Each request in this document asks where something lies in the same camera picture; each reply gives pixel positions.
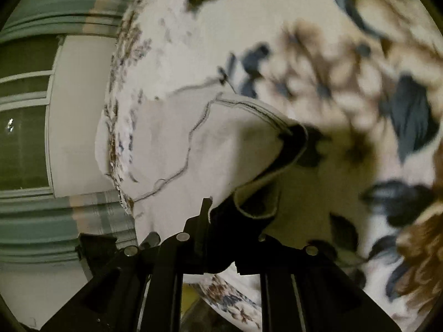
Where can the floral blanket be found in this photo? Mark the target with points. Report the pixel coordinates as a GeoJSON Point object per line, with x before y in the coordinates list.
{"type": "Point", "coordinates": [346, 76]}

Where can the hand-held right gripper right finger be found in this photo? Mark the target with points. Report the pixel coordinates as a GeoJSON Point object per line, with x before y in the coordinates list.
{"type": "Point", "coordinates": [311, 290]}

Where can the beige long-sleeve shirt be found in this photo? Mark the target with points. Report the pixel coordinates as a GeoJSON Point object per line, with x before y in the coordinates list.
{"type": "Point", "coordinates": [221, 152]}

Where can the window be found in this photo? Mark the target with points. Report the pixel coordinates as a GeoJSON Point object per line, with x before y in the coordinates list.
{"type": "Point", "coordinates": [24, 138]}

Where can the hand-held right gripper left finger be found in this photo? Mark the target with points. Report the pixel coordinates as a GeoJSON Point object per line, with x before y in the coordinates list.
{"type": "Point", "coordinates": [162, 283]}

